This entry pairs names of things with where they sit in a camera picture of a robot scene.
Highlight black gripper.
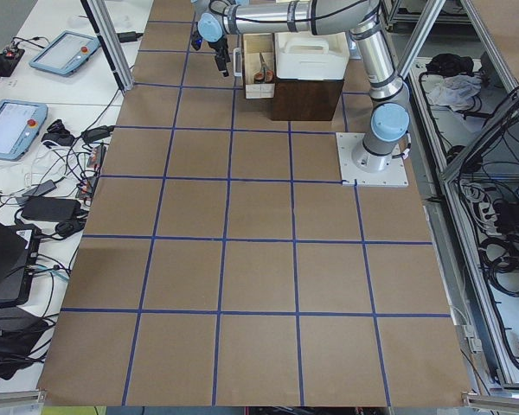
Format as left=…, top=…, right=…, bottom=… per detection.
left=208, top=36, right=229, bottom=77

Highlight light wooden drawer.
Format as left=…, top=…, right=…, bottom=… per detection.
left=233, top=34, right=275, bottom=99

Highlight orange handled scissors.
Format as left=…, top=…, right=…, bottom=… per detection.
left=253, top=54, right=274, bottom=84

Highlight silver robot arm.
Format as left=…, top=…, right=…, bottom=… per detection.
left=191, top=1, right=410, bottom=173

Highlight white plastic tray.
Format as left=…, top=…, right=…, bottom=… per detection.
left=274, top=32, right=349, bottom=80

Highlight dark brown wooden cabinet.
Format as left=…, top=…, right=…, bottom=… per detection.
left=271, top=78, right=344, bottom=121

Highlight blue teach pendant far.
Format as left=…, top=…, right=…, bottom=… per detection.
left=29, top=30, right=100, bottom=77

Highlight blue teach pendant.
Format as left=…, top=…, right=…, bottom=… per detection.
left=0, top=99, right=48, bottom=161
left=29, top=30, right=100, bottom=77

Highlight brown paper table cover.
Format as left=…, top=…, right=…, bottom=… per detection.
left=39, top=1, right=471, bottom=408

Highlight black power adapter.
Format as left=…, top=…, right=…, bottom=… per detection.
left=21, top=196, right=81, bottom=222

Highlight blue teach pendant near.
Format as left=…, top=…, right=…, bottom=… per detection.
left=0, top=99, right=48, bottom=161

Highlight white crumpled cloth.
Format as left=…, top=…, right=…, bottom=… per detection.
left=427, top=75, right=482, bottom=112

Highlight black laptop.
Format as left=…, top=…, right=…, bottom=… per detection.
left=0, top=222, right=42, bottom=308

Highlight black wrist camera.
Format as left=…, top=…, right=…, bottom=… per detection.
left=191, top=30, right=203, bottom=51

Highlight aluminium frame post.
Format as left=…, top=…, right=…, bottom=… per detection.
left=80, top=0, right=134, bottom=93

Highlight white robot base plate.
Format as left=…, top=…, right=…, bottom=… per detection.
left=336, top=132, right=409, bottom=188

